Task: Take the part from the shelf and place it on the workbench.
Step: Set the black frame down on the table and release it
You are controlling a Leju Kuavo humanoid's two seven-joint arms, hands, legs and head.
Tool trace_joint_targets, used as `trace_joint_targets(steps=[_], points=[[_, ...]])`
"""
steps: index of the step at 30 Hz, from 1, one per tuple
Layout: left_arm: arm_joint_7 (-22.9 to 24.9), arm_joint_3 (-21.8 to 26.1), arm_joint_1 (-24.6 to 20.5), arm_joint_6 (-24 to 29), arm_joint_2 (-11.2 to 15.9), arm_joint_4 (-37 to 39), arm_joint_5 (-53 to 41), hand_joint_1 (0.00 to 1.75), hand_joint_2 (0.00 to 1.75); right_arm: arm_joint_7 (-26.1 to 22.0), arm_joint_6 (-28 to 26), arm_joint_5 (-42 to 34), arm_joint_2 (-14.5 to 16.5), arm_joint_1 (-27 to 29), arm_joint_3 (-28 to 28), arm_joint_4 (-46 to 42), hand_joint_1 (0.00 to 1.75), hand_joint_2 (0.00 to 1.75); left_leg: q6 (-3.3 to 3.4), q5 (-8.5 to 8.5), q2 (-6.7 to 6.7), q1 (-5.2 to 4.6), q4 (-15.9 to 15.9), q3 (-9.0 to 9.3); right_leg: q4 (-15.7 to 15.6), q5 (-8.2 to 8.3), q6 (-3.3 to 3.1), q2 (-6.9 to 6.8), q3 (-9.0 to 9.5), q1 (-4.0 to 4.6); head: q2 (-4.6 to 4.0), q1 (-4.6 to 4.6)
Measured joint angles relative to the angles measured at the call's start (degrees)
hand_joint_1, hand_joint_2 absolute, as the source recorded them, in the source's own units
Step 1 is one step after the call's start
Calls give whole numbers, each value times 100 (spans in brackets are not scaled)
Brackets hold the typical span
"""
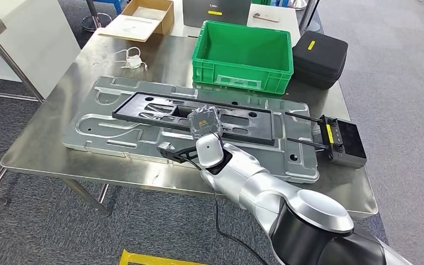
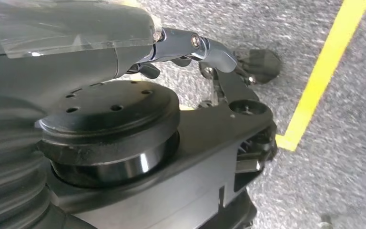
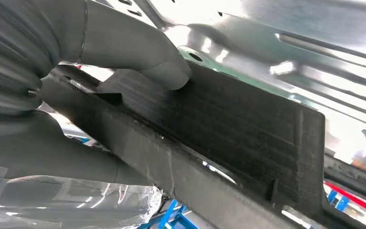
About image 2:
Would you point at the black robot left foot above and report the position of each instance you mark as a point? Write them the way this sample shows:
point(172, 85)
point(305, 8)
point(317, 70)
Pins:
point(262, 64)

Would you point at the yellow floor tape rectangle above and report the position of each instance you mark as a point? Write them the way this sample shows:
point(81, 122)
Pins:
point(322, 72)

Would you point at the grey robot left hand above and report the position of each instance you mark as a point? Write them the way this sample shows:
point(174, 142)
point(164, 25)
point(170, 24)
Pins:
point(75, 47)

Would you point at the ribbed grey left arm sleeve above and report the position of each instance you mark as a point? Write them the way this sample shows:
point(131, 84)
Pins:
point(6, 164)

